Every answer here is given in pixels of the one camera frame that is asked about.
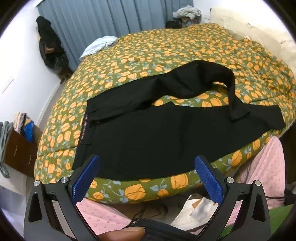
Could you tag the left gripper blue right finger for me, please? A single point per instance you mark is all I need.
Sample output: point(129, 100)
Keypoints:
point(212, 179)

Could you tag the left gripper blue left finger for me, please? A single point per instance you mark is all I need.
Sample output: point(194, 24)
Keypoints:
point(82, 178)

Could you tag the black pants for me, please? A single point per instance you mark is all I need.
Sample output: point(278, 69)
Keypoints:
point(135, 139)

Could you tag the person's left hand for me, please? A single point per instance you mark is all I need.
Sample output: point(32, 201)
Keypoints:
point(127, 234)

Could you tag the pink dotted pyjama legs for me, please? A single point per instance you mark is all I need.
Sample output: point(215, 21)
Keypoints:
point(268, 167)

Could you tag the brown wooden drawer cabinet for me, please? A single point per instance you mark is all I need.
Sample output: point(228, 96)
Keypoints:
point(20, 154)

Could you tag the stack of colourful clothes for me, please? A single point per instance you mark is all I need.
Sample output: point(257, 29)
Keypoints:
point(24, 125)

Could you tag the green floral bed quilt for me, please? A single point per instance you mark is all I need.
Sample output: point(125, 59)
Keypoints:
point(260, 79)

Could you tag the light blue folded cloth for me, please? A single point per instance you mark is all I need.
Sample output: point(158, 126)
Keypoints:
point(98, 45)

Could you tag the cream pillow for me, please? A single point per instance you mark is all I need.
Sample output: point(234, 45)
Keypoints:
point(279, 44)

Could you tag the blue-grey curtain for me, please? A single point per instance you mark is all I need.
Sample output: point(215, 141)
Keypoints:
point(79, 23)

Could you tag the grey cloth pile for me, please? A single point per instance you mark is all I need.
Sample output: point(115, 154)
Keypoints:
point(187, 12)

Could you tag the black clothes hanging on wall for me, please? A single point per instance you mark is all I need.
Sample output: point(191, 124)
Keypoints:
point(52, 53)

